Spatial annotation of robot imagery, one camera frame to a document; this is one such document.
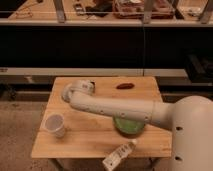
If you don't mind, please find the white squeeze tube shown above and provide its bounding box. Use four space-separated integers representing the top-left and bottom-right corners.
102 139 137 171

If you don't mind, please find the brown sausage-shaped object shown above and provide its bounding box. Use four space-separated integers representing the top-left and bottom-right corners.
116 83 134 89

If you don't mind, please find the tray of items on shelf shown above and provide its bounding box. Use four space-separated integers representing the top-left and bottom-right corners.
113 0 175 19

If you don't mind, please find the small dark device on shelf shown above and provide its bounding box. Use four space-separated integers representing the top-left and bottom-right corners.
73 3 85 16

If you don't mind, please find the wooden table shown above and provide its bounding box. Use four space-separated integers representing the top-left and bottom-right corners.
31 77 171 158

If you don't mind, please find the black box at right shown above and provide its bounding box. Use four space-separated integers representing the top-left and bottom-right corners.
185 54 213 83

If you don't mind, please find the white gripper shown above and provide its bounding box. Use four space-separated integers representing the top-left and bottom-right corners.
72 80 95 94

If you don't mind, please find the green bowl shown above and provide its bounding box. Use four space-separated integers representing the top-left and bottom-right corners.
113 118 145 135

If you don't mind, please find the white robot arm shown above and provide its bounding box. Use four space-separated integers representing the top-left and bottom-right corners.
61 80 213 171

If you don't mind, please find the black object on shelf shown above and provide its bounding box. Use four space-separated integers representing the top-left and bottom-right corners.
85 2 112 17

